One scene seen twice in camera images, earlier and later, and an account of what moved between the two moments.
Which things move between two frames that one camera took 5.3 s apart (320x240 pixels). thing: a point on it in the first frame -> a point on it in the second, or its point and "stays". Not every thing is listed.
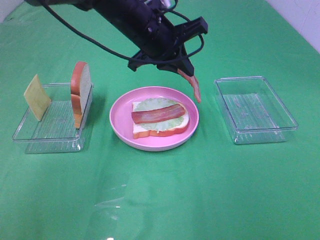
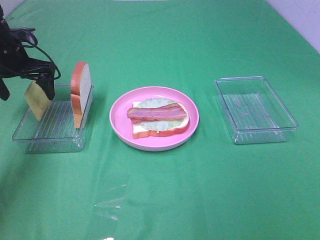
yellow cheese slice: x=37 y=98 stays
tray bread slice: x=139 y=132 stays
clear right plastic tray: x=252 y=111 stays
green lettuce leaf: x=153 y=103 stays
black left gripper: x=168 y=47 -> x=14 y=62
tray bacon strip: x=193 y=81 -> x=173 y=110
